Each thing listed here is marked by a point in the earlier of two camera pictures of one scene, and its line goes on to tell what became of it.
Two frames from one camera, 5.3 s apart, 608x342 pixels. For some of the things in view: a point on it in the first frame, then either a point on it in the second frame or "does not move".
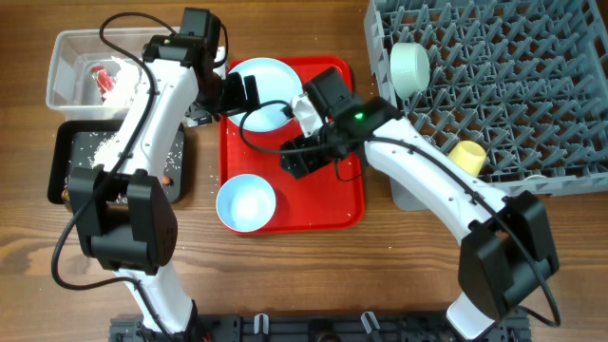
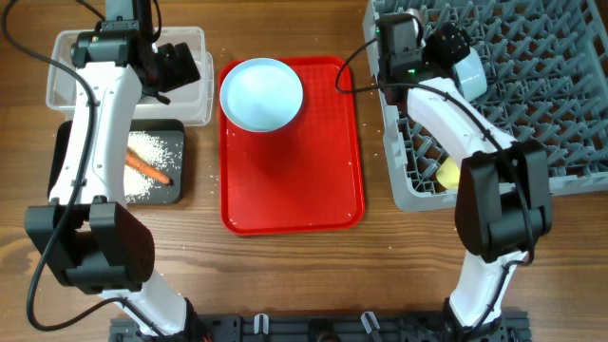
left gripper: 199,111 to 179,75
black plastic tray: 75,143 does not move
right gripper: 304,160 to 452,43
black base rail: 316,327 does not move
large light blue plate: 276,81 does not move
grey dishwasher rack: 526,80 does not move
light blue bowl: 245,202 to 470,75
